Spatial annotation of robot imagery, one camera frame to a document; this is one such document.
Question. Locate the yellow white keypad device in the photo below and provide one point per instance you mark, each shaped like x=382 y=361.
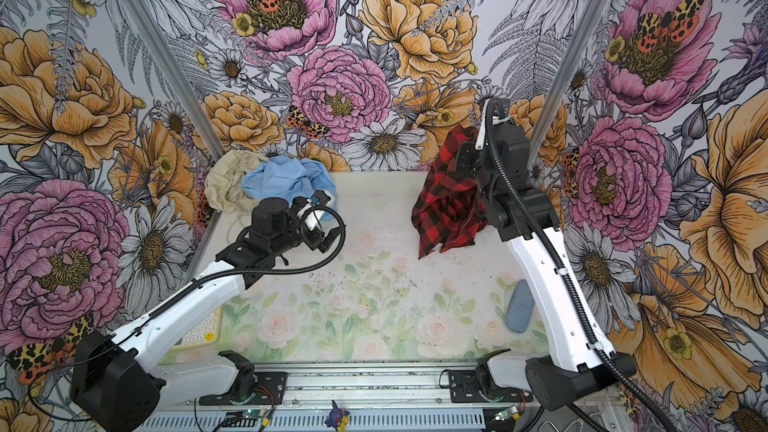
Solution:
x=206 y=332

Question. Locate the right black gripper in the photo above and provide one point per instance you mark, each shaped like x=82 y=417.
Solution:
x=463 y=154

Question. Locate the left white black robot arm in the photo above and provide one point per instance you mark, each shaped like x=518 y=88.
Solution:
x=117 y=379

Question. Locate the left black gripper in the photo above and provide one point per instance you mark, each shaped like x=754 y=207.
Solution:
x=315 y=240

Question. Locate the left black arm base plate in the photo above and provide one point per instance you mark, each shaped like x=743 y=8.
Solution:
x=260 y=388

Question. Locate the white slotted cable duct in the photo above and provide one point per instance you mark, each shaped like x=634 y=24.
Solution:
x=457 y=419

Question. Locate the beige cloth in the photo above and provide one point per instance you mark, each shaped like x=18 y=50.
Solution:
x=223 y=183

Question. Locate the small purple toy figure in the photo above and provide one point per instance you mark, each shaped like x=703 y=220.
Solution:
x=337 y=418

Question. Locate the blue grey oblong object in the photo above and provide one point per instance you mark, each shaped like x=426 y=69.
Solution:
x=520 y=308

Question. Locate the red black plaid cloth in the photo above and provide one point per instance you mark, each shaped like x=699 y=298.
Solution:
x=447 y=214

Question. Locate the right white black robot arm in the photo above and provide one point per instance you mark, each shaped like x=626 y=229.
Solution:
x=581 y=359

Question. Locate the right green circuit board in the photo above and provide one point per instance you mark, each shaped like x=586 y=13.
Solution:
x=510 y=413

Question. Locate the light blue cloth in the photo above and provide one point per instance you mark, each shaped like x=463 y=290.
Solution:
x=288 y=178

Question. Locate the left green circuit board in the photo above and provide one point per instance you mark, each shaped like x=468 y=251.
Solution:
x=248 y=415

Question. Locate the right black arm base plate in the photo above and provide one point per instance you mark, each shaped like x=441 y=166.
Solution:
x=470 y=386

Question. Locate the green circuit board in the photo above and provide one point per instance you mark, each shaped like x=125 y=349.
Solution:
x=510 y=413
x=248 y=415

